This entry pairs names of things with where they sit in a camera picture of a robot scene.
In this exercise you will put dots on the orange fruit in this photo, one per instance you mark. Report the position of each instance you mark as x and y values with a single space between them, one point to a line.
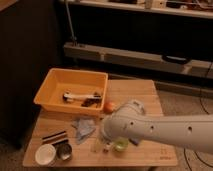
109 107

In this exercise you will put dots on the dark brown object in bin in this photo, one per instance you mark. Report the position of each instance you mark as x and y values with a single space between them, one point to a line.
95 100

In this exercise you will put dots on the green plastic cup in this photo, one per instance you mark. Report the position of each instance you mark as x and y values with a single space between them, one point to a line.
120 144

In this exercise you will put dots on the grey metal shelf rail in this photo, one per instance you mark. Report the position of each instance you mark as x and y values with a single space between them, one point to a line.
137 59

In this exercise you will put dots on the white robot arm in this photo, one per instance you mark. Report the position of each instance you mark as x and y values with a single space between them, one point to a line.
129 121

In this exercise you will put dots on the metal cup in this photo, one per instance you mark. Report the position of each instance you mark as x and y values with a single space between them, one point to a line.
64 151

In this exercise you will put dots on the grey blue cloth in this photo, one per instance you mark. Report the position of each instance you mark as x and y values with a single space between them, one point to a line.
84 128

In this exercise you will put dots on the wooden table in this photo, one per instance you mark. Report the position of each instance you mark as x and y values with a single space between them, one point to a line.
145 154

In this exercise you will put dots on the white bowl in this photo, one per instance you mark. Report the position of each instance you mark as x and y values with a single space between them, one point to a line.
45 155

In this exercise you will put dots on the yellow plastic bin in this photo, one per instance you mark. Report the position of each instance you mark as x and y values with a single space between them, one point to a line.
76 82

